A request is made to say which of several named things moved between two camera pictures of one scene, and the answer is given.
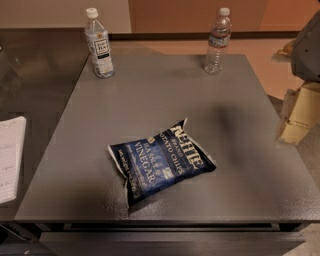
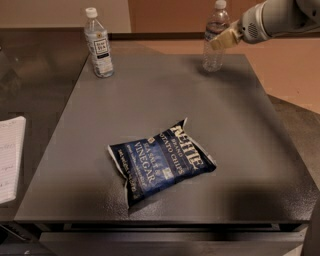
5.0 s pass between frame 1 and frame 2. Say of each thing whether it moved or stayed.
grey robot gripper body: moved
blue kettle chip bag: stayed
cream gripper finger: moved
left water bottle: stayed
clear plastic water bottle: moved
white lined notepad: stayed
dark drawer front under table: stayed
